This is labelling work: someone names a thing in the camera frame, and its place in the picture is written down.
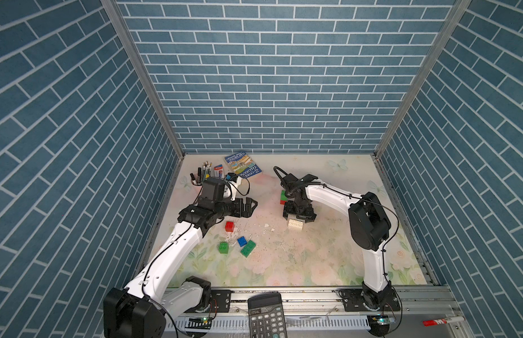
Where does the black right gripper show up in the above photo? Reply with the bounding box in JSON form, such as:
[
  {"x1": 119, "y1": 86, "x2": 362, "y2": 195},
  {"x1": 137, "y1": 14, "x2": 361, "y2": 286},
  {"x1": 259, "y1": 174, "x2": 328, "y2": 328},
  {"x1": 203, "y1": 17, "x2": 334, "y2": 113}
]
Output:
[{"x1": 280, "y1": 200, "x2": 311, "y2": 223}]

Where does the white lego plate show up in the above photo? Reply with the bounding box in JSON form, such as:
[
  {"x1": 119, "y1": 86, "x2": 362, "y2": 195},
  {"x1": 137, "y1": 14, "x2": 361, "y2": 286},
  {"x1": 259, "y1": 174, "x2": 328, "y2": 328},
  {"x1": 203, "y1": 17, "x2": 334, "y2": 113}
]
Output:
[{"x1": 288, "y1": 219, "x2": 305, "y2": 230}]

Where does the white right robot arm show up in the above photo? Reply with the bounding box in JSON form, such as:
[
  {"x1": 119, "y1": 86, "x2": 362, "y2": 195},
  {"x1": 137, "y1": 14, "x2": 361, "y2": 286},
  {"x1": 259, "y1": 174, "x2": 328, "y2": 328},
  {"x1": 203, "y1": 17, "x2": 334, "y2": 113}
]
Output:
[{"x1": 274, "y1": 166, "x2": 394, "y2": 311}]

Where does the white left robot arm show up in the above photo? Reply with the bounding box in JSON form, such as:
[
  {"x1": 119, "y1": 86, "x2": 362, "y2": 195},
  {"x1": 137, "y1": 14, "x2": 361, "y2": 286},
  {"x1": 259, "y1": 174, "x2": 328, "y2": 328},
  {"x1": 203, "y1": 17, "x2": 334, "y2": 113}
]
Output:
[{"x1": 103, "y1": 173, "x2": 258, "y2": 337}]

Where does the blue small lego brick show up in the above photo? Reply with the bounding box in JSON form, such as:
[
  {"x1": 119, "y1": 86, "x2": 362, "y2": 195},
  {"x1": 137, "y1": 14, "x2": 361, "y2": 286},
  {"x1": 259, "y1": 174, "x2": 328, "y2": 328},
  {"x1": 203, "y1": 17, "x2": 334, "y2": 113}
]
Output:
[{"x1": 237, "y1": 237, "x2": 247, "y2": 247}]

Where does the green square lego brick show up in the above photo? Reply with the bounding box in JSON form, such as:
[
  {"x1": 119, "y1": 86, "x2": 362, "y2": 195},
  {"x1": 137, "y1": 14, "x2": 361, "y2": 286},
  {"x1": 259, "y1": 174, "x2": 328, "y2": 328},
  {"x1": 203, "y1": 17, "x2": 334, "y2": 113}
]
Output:
[{"x1": 218, "y1": 242, "x2": 229, "y2": 254}]

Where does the green long lego brick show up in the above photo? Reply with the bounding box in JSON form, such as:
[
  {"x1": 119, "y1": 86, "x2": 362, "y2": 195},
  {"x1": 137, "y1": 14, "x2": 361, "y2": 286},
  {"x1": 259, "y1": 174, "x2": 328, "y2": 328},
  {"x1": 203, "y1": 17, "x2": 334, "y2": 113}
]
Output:
[{"x1": 240, "y1": 240, "x2": 256, "y2": 257}]

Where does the HB pencil box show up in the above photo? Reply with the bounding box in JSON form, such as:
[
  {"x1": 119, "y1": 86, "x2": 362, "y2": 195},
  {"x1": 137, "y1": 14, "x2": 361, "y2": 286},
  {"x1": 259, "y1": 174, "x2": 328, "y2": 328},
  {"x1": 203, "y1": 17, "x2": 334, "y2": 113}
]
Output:
[{"x1": 213, "y1": 165, "x2": 225, "y2": 178}]

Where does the pink metal pencil bucket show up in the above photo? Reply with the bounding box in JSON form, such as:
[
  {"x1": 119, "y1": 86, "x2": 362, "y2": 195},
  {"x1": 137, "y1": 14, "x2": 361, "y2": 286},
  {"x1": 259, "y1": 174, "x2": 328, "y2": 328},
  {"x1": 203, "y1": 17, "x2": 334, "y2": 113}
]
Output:
[{"x1": 190, "y1": 173, "x2": 202, "y2": 187}]

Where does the blue Treehouse paperback book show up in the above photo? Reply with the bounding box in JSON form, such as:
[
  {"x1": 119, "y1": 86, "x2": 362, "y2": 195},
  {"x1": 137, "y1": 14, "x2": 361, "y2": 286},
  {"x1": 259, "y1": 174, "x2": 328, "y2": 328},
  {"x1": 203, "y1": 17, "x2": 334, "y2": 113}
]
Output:
[{"x1": 224, "y1": 152, "x2": 262, "y2": 178}]

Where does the bundle of pencils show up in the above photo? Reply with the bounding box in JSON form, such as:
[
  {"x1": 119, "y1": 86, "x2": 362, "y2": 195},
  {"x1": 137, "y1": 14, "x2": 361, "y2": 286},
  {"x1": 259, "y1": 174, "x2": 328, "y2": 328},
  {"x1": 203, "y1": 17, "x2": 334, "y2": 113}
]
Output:
[{"x1": 197, "y1": 161, "x2": 212, "y2": 184}]

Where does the black calculator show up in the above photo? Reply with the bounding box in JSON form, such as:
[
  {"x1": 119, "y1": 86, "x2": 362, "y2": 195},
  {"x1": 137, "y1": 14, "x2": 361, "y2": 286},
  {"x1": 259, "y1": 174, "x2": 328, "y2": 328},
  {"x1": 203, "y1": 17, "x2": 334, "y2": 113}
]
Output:
[{"x1": 247, "y1": 292, "x2": 288, "y2": 338}]

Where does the red white marker pen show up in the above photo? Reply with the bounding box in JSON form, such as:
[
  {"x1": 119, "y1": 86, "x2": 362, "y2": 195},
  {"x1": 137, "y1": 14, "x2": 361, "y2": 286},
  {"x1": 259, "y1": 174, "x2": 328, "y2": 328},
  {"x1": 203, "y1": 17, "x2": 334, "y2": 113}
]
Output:
[{"x1": 423, "y1": 315, "x2": 466, "y2": 327}]

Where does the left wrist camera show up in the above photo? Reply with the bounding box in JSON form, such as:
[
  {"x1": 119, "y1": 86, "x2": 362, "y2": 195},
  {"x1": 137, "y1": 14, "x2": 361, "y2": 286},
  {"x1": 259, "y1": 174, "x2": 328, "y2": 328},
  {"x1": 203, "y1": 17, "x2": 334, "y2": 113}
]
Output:
[{"x1": 226, "y1": 173, "x2": 243, "y2": 201}]

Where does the aluminium corner post left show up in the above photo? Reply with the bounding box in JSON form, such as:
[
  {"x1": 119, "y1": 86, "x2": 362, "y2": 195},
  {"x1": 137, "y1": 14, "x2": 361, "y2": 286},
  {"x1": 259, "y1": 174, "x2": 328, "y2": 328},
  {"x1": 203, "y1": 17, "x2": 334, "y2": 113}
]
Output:
[{"x1": 101, "y1": 0, "x2": 185, "y2": 161}]

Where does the aluminium corner post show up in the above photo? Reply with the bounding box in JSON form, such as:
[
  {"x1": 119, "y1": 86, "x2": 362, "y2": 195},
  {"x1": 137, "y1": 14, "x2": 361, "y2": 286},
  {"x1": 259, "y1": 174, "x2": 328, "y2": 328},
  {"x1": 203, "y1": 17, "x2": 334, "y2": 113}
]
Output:
[
  {"x1": 101, "y1": 0, "x2": 185, "y2": 161},
  {"x1": 374, "y1": 0, "x2": 471, "y2": 161}
]

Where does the aluminium corner post right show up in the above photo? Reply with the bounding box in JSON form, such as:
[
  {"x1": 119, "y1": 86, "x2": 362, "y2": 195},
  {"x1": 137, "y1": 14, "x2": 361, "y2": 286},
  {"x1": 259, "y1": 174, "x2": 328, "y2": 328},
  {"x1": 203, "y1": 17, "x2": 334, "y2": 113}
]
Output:
[{"x1": 374, "y1": 0, "x2": 471, "y2": 161}]

